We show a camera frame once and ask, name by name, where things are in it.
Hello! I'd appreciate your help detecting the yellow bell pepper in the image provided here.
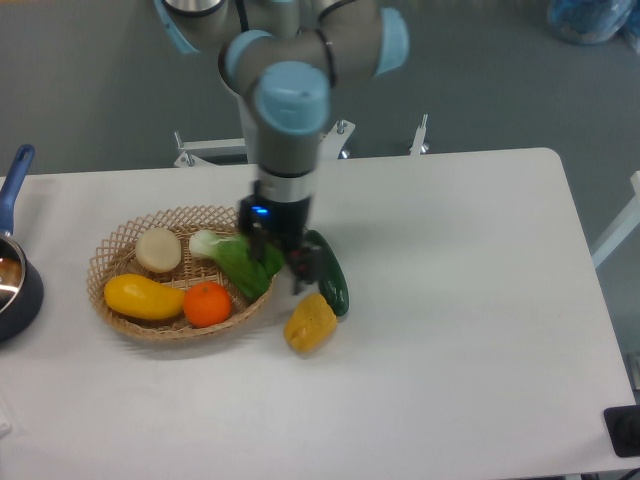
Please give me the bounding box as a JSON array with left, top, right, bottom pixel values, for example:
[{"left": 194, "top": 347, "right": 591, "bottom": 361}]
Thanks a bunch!
[{"left": 283, "top": 293, "right": 338, "bottom": 354}]

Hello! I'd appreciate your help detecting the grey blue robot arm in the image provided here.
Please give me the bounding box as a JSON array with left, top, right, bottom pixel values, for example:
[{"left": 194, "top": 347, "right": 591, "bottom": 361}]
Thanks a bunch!
[{"left": 154, "top": 1, "right": 410, "bottom": 288}]

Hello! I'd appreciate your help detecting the dark green cucumber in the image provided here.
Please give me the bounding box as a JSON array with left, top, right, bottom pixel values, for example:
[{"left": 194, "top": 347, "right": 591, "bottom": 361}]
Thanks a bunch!
[{"left": 305, "top": 230, "right": 350, "bottom": 317}]

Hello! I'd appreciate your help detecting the black device at edge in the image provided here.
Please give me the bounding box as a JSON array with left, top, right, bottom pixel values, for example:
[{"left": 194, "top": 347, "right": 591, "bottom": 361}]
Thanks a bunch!
[{"left": 603, "top": 405, "right": 640, "bottom": 458}]

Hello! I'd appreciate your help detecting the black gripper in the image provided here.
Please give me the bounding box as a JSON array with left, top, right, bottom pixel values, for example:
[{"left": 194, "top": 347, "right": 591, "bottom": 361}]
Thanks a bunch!
[{"left": 238, "top": 180, "right": 324, "bottom": 295}]

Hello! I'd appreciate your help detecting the dark blue saucepan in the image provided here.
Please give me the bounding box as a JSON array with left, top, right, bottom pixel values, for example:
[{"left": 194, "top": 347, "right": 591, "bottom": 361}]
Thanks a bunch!
[{"left": 1, "top": 144, "right": 44, "bottom": 342}]

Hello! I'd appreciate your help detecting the blue plastic bag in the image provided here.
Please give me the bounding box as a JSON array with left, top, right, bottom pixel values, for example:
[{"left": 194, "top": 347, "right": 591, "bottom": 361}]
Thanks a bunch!
[{"left": 547, "top": 0, "right": 639, "bottom": 53}]

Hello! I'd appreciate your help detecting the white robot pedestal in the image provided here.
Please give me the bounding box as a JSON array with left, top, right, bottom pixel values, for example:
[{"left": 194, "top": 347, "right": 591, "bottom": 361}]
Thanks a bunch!
[{"left": 173, "top": 98, "right": 356, "bottom": 168}]

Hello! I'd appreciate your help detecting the white metal table bracket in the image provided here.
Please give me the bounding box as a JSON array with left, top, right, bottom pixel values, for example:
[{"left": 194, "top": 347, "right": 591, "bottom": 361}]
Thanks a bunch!
[{"left": 409, "top": 113, "right": 430, "bottom": 156}]

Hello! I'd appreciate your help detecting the white frame at right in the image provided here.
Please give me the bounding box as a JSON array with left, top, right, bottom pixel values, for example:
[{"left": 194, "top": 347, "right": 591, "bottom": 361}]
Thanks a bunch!
[{"left": 591, "top": 171, "right": 639, "bottom": 268}]

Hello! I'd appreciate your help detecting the green bok choy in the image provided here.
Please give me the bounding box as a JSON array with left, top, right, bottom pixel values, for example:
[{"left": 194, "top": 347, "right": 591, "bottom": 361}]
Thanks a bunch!
[{"left": 189, "top": 229, "right": 285, "bottom": 300}]

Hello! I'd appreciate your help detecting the woven wicker basket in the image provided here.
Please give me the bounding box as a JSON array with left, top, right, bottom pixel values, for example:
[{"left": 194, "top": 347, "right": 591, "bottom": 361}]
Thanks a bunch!
[{"left": 87, "top": 205, "right": 273, "bottom": 342}]

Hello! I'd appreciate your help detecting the orange fruit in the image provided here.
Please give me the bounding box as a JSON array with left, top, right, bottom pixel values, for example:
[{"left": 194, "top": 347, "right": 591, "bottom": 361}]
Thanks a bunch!
[{"left": 183, "top": 281, "right": 233, "bottom": 328}]

